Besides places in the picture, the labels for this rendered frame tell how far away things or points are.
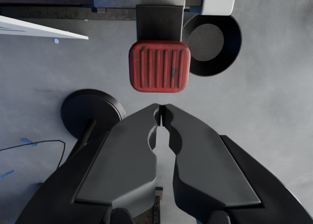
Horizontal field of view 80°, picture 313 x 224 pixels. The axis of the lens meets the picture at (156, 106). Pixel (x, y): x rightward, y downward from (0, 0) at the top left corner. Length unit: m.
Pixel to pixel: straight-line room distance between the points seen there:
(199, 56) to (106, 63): 0.48
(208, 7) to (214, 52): 0.69
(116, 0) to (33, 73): 0.93
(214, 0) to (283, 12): 0.80
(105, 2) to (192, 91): 0.82
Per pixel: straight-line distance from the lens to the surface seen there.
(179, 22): 0.27
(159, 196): 1.58
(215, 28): 1.01
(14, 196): 1.96
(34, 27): 0.64
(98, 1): 0.34
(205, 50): 1.02
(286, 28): 1.16
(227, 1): 0.36
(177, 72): 0.22
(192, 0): 0.35
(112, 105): 1.08
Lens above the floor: 0.97
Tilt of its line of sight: 62 degrees down
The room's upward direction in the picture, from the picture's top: 180 degrees clockwise
